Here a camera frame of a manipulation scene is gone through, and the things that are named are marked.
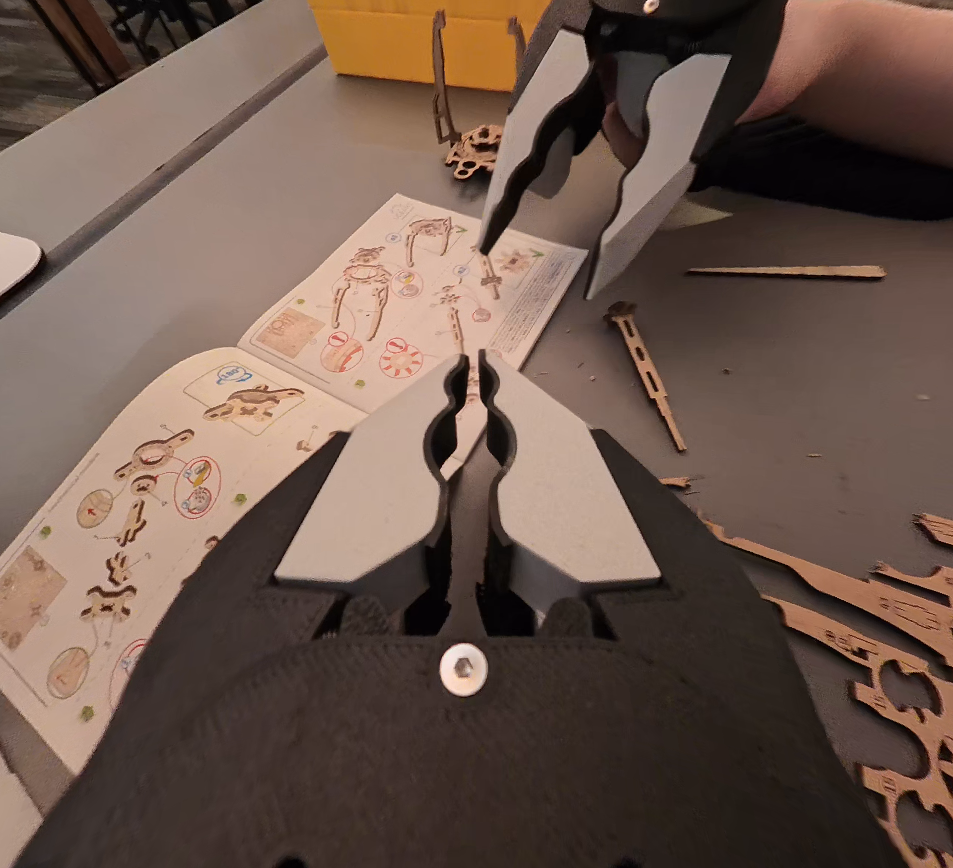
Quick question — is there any white flat board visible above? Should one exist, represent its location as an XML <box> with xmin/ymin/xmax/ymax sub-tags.
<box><xmin>0</xmin><ymin>231</ymin><xmax>46</xmax><ymax>299</ymax></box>

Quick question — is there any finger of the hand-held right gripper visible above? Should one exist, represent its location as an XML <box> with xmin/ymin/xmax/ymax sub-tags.
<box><xmin>476</xmin><ymin>26</ymin><xmax>597</xmax><ymax>258</ymax></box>
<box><xmin>583</xmin><ymin>52</ymin><xmax>734</xmax><ymax>301</ymax></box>

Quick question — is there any illustrated instruction booklet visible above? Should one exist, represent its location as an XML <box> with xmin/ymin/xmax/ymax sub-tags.
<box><xmin>0</xmin><ymin>194</ymin><xmax>589</xmax><ymax>776</ymax></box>

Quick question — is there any wooden model assembly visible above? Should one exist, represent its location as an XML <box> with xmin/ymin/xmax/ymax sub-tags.
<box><xmin>432</xmin><ymin>10</ymin><xmax>528</xmax><ymax>181</ymax></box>

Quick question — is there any slotted wooden shaft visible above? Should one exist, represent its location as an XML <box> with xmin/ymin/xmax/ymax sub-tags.
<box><xmin>603</xmin><ymin>302</ymin><xmax>687</xmax><ymax>453</ymax></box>

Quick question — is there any person's right forearm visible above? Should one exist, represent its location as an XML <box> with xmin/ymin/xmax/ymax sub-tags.
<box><xmin>733</xmin><ymin>0</ymin><xmax>953</xmax><ymax>169</ymax></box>

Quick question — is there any thin wooden strip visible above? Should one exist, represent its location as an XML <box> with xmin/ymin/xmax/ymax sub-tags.
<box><xmin>685</xmin><ymin>265</ymin><xmax>887</xmax><ymax>281</ymax></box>

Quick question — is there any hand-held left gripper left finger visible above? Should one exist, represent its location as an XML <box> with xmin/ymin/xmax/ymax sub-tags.
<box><xmin>274</xmin><ymin>353</ymin><xmax>470</xmax><ymax>634</ymax></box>

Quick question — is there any large punched wooden parts sheet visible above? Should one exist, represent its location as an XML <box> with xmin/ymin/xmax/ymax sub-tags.
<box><xmin>659</xmin><ymin>477</ymin><xmax>953</xmax><ymax>868</ymax></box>

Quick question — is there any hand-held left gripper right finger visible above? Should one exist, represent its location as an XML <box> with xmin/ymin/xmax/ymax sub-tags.
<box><xmin>476</xmin><ymin>349</ymin><xmax>664</xmax><ymax>634</ymax></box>

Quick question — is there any person's right hand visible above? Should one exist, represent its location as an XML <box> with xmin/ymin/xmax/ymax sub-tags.
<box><xmin>599</xmin><ymin>52</ymin><xmax>650</xmax><ymax>170</ymax></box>

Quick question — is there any yellow plastic bin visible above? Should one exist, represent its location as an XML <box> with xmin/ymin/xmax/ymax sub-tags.
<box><xmin>272</xmin><ymin>0</ymin><xmax>619</xmax><ymax>94</ymax></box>

